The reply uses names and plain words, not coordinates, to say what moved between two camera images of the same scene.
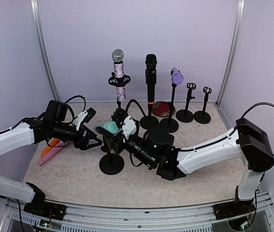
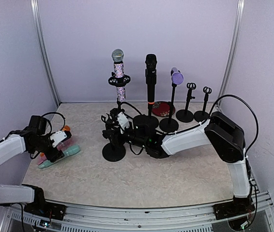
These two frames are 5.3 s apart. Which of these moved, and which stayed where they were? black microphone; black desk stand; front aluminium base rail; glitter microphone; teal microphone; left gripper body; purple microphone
Moved: teal microphone; left gripper body
Stayed: black desk stand; glitter microphone; front aluminium base rail; purple microphone; black microphone
